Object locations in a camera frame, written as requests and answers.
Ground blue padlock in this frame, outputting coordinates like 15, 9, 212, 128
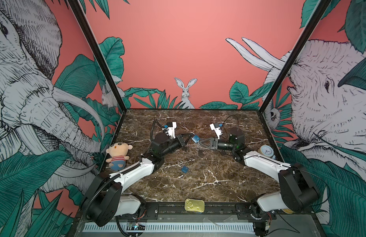
181, 166, 189, 173
191, 135, 200, 143

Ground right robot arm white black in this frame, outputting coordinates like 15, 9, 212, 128
196, 127, 320, 213

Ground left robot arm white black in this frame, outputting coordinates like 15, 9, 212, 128
80, 132, 195, 227

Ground small alarm clock teal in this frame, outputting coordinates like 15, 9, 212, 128
258, 145, 276, 160

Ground yellow tin can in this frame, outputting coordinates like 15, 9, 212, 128
184, 198, 205, 213

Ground plush doll toy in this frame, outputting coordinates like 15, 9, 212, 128
106, 142, 133, 171

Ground white vented strip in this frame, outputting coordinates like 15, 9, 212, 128
82, 222, 255, 234

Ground small circuit board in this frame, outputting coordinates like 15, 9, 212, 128
126, 222, 146, 233

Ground tape roll beige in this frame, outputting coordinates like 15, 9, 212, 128
282, 208, 294, 214

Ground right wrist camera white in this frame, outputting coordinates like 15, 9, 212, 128
210, 122, 223, 139

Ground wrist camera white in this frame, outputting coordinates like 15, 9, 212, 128
210, 122, 223, 139
165, 121, 177, 139

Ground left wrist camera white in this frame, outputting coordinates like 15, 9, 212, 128
165, 121, 177, 139

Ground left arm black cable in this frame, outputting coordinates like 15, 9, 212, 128
149, 118, 166, 146

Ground black mounting rail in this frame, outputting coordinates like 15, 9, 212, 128
79, 201, 314, 221

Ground right black frame post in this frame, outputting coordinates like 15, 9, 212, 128
259, 0, 331, 114

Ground black frame post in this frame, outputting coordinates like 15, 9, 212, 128
67, 0, 127, 113
259, 0, 331, 114

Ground left black frame post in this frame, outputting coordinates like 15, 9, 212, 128
67, 0, 127, 113

